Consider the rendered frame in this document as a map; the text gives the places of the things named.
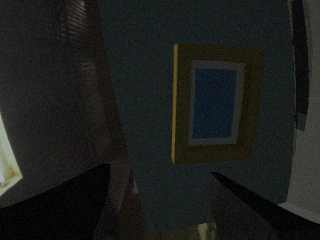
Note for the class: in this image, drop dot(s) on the dark grey flat panel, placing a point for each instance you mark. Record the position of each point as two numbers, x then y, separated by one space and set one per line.
140 38

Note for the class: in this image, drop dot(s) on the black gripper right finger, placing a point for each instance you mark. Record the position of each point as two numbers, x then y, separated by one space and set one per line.
240 214

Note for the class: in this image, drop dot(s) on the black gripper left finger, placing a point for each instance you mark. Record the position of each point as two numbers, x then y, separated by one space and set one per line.
69 211

